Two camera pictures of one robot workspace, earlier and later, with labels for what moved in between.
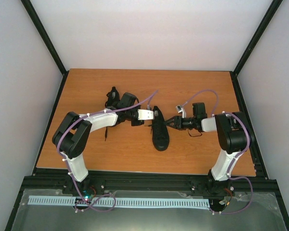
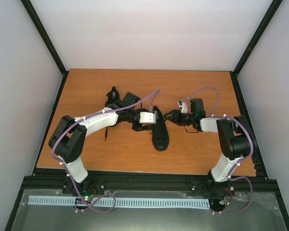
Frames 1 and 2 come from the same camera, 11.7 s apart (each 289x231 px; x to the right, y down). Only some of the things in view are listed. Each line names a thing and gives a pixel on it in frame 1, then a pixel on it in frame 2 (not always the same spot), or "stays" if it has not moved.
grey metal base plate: x=250 y=211 stays
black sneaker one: x=112 y=99 stays
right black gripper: x=177 y=121 -> x=175 y=117
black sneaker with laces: x=160 y=131 stays
